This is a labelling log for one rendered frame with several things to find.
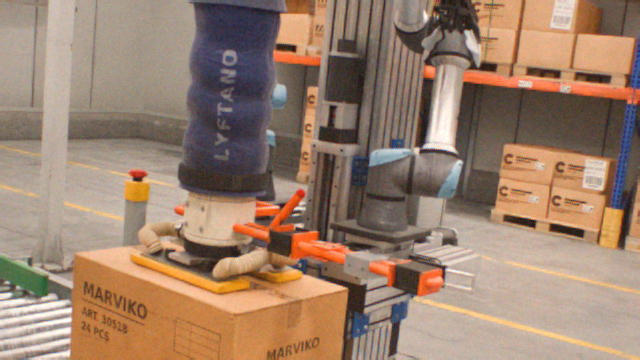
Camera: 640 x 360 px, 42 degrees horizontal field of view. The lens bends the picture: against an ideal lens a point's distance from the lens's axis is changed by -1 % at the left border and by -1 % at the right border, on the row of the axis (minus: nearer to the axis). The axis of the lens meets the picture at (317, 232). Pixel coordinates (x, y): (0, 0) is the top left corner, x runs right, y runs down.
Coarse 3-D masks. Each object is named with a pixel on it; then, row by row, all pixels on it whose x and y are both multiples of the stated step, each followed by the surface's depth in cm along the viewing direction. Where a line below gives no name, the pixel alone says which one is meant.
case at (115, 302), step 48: (96, 288) 213; (144, 288) 200; (192, 288) 197; (288, 288) 206; (336, 288) 210; (96, 336) 214; (144, 336) 202; (192, 336) 191; (240, 336) 184; (288, 336) 197; (336, 336) 212
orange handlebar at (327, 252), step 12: (264, 204) 237; (240, 228) 204; (252, 228) 202; (264, 228) 204; (264, 240) 199; (312, 240) 196; (312, 252) 189; (324, 252) 187; (336, 252) 186; (348, 252) 188; (372, 264) 179; (384, 264) 181; (384, 276) 177; (432, 288) 171
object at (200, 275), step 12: (144, 252) 216; (168, 252) 210; (144, 264) 211; (156, 264) 208; (168, 264) 207; (180, 264) 207; (204, 264) 201; (180, 276) 202; (192, 276) 199; (204, 276) 199; (204, 288) 197; (216, 288) 194; (228, 288) 195; (240, 288) 199
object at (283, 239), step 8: (288, 224) 201; (272, 232) 194; (280, 232) 193; (288, 232) 198; (296, 232) 199; (304, 232) 193; (312, 232) 195; (272, 240) 195; (280, 240) 193; (288, 240) 191; (296, 240) 191; (304, 240) 194; (272, 248) 195; (280, 248) 193; (288, 248) 192; (296, 248) 192; (288, 256) 192; (296, 256) 193; (304, 256) 195
